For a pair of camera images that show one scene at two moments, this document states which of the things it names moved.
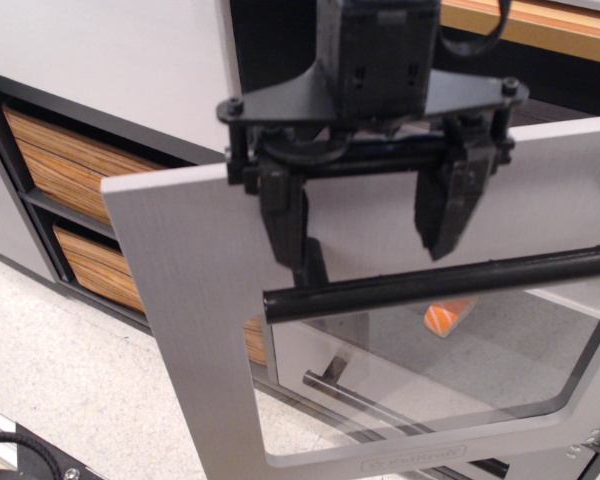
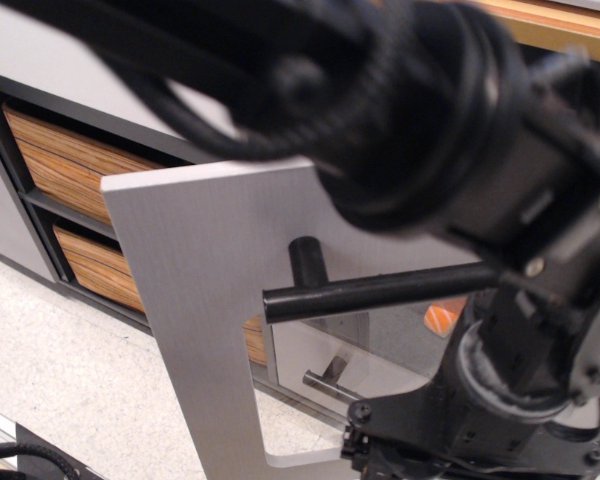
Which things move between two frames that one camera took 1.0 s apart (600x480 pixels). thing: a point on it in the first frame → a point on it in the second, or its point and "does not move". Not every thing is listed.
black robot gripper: x=372 y=104 → x=530 y=390
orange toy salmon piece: x=440 y=317 does not move
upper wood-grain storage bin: x=68 y=164 does not move
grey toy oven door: x=520 y=384 does not move
